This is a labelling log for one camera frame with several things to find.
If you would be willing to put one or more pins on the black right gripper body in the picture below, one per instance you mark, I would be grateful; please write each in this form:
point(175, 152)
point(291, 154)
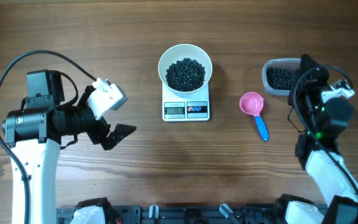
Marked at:
point(309, 98)

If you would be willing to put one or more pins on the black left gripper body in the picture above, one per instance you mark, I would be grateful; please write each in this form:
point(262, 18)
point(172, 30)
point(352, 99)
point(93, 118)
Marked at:
point(81, 121)

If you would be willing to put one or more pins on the pink scoop blue handle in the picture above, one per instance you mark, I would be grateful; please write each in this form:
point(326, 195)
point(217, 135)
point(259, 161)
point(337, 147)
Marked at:
point(252, 103)

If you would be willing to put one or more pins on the black beans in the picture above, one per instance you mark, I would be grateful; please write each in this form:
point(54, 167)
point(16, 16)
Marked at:
point(185, 75)

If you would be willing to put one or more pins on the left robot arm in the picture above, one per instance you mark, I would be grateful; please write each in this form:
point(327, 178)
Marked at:
point(34, 134)

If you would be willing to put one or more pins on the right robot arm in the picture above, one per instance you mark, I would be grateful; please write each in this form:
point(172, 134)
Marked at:
point(317, 150)

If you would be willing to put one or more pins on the white digital kitchen scale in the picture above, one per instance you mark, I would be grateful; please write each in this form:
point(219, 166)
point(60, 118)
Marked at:
point(185, 107)

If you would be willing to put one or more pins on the white bowl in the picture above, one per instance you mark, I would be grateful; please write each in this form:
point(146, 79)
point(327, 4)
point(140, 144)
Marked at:
point(181, 51)

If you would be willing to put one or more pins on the clear plastic container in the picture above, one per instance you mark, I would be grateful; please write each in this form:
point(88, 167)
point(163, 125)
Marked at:
point(277, 75)

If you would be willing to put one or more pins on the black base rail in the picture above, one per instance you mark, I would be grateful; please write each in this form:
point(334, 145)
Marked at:
point(249, 214)

